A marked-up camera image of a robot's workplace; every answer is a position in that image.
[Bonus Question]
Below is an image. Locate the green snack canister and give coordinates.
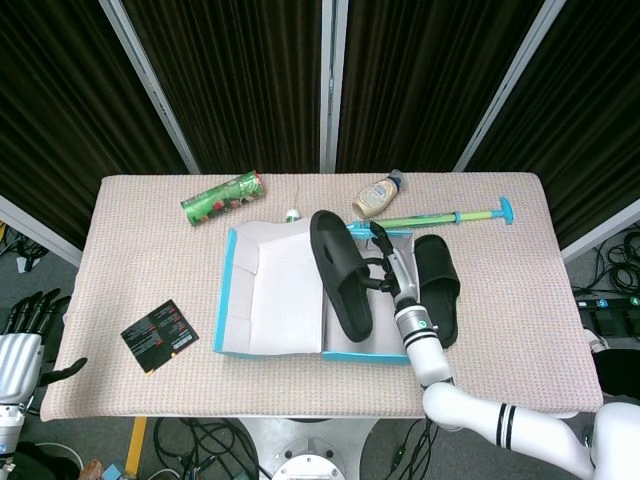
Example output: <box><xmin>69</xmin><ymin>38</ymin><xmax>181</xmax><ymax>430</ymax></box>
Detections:
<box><xmin>180</xmin><ymin>169</ymin><xmax>267</xmax><ymax>227</ymax></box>

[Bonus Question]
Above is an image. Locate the black cable with plug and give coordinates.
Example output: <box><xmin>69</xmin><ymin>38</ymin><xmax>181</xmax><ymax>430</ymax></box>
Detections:
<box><xmin>389</xmin><ymin>418</ymin><xmax>441</xmax><ymax>480</ymax></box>

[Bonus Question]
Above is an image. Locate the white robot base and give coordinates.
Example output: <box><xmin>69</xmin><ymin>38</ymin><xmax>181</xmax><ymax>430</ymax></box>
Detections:
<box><xmin>234</xmin><ymin>417</ymin><xmax>386</xmax><ymax>480</ymax></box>

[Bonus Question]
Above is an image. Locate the black floor cable bundle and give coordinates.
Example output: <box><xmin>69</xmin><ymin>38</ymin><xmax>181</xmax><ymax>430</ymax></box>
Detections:
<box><xmin>574</xmin><ymin>232</ymin><xmax>640</xmax><ymax>296</ymax></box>
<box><xmin>152</xmin><ymin>417</ymin><xmax>261</xmax><ymax>480</ymax></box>

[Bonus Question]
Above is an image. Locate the black card packet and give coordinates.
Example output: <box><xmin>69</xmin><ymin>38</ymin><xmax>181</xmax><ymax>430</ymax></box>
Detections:
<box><xmin>120</xmin><ymin>298</ymin><xmax>201</xmax><ymax>375</ymax></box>

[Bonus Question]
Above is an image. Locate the grey metal frame post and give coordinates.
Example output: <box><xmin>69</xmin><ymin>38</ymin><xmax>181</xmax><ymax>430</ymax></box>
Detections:
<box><xmin>0</xmin><ymin>194</ymin><xmax>84</xmax><ymax>266</ymax></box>
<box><xmin>559</xmin><ymin>199</ymin><xmax>640</xmax><ymax>264</ymax></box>
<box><xmin>318</xmin><ymin>0</ymin><xmax>349</xmax><ymax>174</ymax></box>
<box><xmin>98</xmin><ymin>0</ymin><xmax>201</xmax><ymax>175</ymax></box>
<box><xmin>453</xmin><ymin>0</ymin><xmax>569</xmax><ymax>172</ymax></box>

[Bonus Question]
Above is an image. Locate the beige squeeze sauce bottle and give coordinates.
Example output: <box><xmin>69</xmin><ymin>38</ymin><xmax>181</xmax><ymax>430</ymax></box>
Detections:
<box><xmin>351</xmin><ymin>168</ymin><xmax>407</xmax><ymax>220</ymax></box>

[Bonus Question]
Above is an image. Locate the beige woven table cloth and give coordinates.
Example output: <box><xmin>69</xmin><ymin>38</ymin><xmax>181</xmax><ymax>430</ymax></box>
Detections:
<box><xmin>38</xmin><ymin>172</ymin><xmax>604</xmax><ymax>422</ymax></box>

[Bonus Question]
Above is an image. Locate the blue and white shoebox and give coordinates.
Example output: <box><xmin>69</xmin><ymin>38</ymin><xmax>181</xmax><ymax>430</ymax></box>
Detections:
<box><xmin>213</xmin><ymin>217</ymin><xmax>422</xmax><ymax>365</ymax></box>

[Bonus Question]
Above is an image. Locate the black slipper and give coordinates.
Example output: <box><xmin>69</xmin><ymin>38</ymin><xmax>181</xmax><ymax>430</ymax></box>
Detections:
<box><xmin>413</xmin><ymin>234</ymin><xmax>461</xmax><ymax>349</ymax></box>
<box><xmin>309</xmin><ymin>209</ymin><xmax>374</xmax><ymax>344</ymax></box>

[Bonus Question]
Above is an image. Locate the black pleated curtain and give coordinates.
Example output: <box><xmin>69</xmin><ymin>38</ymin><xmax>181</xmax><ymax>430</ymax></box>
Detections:
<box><xmin>335</xmin><ymin>0</ymin><xmax>546</xmax><ymax>174</ymax></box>
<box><xmin>467</xmin><ymin>0</ymin><xmax>640</xmax><ymax>249</ymax></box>
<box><xmin>0</xmin><ymin>0</ymin><xmax>189</xmax><ymax>249</ymax></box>
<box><xmin>122</xmin><ymin>0</ymin><xmax>331</xmax><ymax>174</ymax></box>

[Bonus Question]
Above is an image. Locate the black power strip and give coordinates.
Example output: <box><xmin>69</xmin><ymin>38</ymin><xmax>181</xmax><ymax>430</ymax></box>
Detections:
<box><xmin>573</xmin><ymin>294</ymin><xmax>640</xmax><ymax>326</ymax></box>

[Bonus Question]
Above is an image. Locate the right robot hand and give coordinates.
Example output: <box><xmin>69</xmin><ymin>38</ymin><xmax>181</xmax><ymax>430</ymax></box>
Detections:
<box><xmin>355</xmin><ymin>221</ymin><xmax>421</xmax><ymax>309</ymax></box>

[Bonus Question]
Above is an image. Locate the green blue hand pump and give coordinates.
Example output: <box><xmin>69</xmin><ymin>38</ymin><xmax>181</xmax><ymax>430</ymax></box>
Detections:
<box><xmin>344</xmin><ymin>196</ymin><xmax>516</xmax><ymax>236</ymax></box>

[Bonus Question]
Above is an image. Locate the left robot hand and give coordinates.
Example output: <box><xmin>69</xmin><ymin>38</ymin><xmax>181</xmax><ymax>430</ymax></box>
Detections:
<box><xmin>0</xmin><ymin>288</ymin><xmax>89</xmax><ymax>406</ymax></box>

